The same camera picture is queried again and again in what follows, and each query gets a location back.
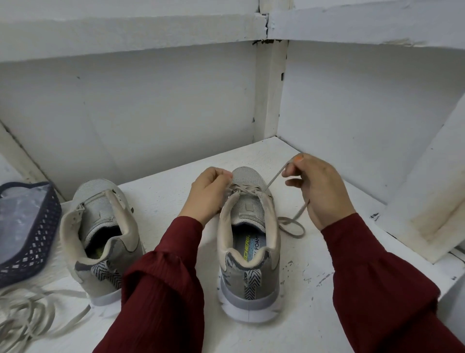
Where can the person's left hand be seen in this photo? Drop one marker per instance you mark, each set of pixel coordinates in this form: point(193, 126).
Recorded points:
point(205, 195)

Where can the person's right hand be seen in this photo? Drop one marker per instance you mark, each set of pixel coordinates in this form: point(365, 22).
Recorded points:
point(323, 189)

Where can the grey shoelace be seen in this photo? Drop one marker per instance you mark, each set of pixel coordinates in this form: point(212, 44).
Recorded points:
point(29, 313)
point(290, 222)

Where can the grey mesh shoe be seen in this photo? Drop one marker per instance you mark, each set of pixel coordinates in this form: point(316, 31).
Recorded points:
point(102, 254)
point(248, 287)

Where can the clear plastic bag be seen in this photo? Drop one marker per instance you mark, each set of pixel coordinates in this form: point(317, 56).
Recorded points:
point(18, 225)

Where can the person's right forearm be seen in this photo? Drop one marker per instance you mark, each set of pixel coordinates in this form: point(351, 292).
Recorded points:
point(392, 291)

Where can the person's left forearm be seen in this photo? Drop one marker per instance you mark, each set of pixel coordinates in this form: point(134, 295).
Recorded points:
point(156, 298)

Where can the dark plastic lattice basket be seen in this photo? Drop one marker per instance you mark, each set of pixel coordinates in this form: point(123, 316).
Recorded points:
point(33, 258)

